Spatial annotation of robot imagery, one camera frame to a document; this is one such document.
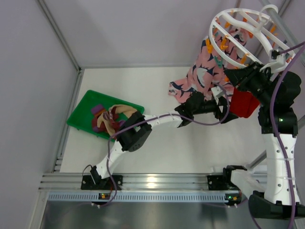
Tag beige purple striped sock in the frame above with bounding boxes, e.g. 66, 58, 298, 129
96, 104, 137, 136

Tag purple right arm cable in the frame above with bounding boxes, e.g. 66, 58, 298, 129
247, 42, 305, 229

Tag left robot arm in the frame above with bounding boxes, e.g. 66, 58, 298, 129
81, 92, 238, 190

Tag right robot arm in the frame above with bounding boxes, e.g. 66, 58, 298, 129
224, 62, 305, 219

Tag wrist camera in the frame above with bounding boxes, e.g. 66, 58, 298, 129
260, 50, 288, 74
211, 86, 225, 98

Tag red sock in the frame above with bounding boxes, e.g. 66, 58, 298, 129
230, 88, 260, 118

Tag maroon purple orange sock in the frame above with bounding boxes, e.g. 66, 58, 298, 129
91, 104, 110, 120

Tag metal hanger stand pole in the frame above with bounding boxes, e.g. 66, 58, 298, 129
259, 0, 305, 65

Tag white round clip hanger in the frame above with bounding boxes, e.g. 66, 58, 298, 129
204, 4, 296, 72

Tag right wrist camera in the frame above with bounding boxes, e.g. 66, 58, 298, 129
260, 50, 288, 74

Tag green plastic tray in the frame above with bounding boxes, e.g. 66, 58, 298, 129
67, 90, 145, 139

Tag pink shark print shorts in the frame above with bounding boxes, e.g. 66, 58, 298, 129
168, 28, 249, 103

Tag teal clothes peg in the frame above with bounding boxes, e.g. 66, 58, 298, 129
213, 56, 224, 69

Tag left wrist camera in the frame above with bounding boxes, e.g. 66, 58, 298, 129
211, 86, 225, 98

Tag aluminium mounting rail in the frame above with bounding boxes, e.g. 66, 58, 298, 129
38, 173, 270, 203

